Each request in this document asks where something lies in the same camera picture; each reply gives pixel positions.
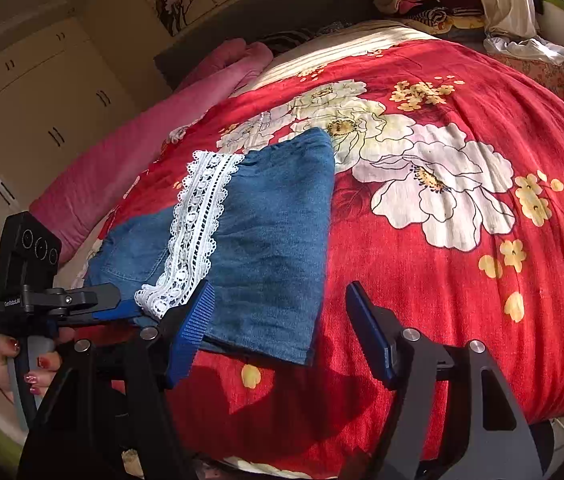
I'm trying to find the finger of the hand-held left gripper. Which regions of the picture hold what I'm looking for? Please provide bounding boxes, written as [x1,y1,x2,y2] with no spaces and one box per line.
[26,283,121,317]
[66,302,145,329]

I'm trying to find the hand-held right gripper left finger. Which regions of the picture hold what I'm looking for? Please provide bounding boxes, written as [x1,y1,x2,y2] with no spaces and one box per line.
[16,280,216,480]

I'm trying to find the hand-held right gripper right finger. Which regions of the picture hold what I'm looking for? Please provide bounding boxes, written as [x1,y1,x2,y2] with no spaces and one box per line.
[346,281,545,480]

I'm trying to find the blue denim pants lace trim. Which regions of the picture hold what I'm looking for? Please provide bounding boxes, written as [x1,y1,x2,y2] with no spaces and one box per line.
[84,127,337,367]

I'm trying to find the person's left hand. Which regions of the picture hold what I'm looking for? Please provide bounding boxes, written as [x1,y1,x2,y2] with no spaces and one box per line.
[0,330,75,403]

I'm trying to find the red floral bed cover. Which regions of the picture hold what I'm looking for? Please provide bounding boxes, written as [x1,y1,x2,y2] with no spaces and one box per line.
[76,20,564,478]

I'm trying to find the pink quilt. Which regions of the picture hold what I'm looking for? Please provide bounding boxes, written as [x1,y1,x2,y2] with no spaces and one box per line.
[29,37,273,261]

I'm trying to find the cream wardrobe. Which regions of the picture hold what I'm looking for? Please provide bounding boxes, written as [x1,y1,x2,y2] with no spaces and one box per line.
[0,15,145,201]

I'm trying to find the striped pillow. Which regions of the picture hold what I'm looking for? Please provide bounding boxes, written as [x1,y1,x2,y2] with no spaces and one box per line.
[262,29,317,56]

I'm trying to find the grey bed headboard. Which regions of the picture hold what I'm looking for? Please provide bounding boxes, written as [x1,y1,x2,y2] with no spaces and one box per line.
[154,0,380,92]

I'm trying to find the floral storage box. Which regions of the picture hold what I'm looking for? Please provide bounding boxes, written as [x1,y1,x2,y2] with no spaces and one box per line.
[499,52,564,98]

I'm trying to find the white crumpled cloth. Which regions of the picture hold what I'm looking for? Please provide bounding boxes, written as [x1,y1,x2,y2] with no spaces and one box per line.
[483,35,564,66]

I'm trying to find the pile of folded clothes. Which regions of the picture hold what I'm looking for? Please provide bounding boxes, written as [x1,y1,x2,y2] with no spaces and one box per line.
[369,0,488,36]

